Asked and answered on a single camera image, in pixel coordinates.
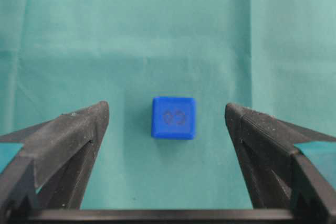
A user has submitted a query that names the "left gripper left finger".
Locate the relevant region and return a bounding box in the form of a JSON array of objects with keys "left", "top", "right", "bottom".
[{"left": 1, "top": 101, "right": 109, "bottom": 223}]

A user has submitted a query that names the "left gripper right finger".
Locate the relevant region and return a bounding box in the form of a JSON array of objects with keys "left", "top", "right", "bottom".
[{"left": 225, "top": 103, "right": 335, "bottom": 223}]

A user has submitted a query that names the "blue block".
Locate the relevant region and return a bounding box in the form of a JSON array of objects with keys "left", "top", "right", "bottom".
[{"left": 151, "top": 97, "right": 196, "bottom": 140}]

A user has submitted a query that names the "green table cloth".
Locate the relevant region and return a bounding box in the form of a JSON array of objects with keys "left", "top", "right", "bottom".
[{"left": 1, "top": 0, "right": 335, "bottom": 209}]

